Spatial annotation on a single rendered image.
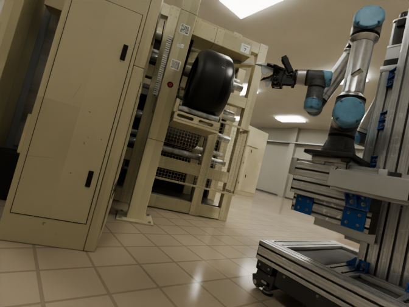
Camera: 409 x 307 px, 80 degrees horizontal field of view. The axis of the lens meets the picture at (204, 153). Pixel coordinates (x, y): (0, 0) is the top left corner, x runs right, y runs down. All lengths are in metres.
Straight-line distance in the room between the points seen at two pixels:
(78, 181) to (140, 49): 0.69
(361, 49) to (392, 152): 0.49
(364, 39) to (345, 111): 0.33
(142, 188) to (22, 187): 0.85
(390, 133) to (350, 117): 0.31
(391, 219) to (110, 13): 1.57
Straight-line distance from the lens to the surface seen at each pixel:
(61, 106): 1.27
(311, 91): 1.26
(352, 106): 1.19
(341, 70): 1.43
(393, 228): 1.38
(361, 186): 1.09
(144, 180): 1.90
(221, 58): 1.98
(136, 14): 1.38
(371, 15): 1.38
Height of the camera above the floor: 0.51
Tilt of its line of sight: 3 degrees up
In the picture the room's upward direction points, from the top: 14 degrees clockwise
